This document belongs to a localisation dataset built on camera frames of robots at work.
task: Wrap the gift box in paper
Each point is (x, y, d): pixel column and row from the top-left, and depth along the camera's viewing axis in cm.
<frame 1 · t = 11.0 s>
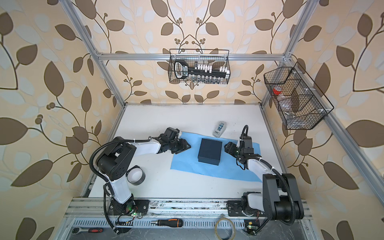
left hand: (189, 146, 93), fingers open
right hand: (229, 149, 91), fingers open
dark navy gift box: (210, 151, 90), point 6 cm above the table
light blue wrapping paper: (229, 166, 91), on the table
grey tape dispenser: (219, 129, 104), point 4 cm above the table
grey duct tape roll: (136, 176, 82), point 6 cm above the table

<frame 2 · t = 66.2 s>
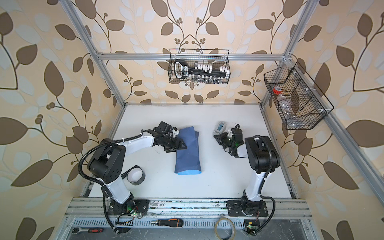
left hand: (183, 147, 90), fingers open
right hand: (213, 136, 97), fingers closed
light blue wrapping paper: (188, 160, 85), point 8 cm above the table
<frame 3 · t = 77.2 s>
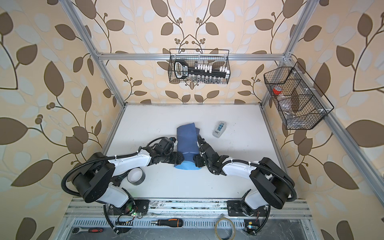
left hand: (180, 157, 88), fingers open
right hand: (197, 158, 88), fingers open
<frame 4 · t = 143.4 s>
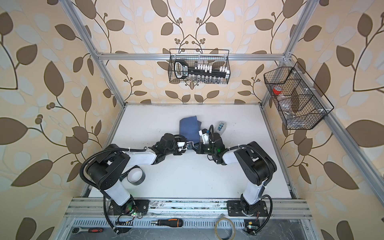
left hand: (185, 139, 92), fingers open
right hand: (190, 147, 89), fingers closed
light blue wrapping paper: (190, 127, 101), point 7 cm above the table
